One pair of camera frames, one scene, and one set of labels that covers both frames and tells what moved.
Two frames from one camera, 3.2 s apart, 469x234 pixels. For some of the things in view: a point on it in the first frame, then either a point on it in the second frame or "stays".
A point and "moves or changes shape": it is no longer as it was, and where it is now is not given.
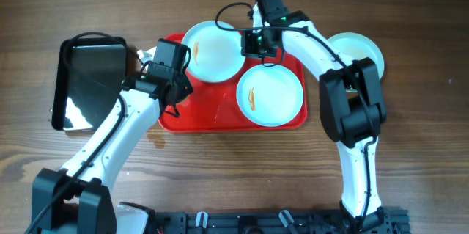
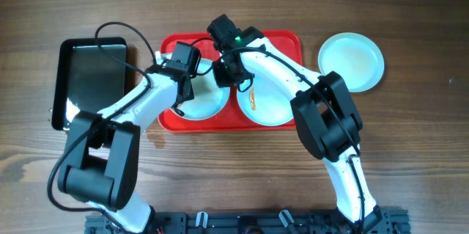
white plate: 270,95 stays
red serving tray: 213,106 stays
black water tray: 90,75 stays
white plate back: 215,56 moves or changes shape
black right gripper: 257,48 -> 229,74
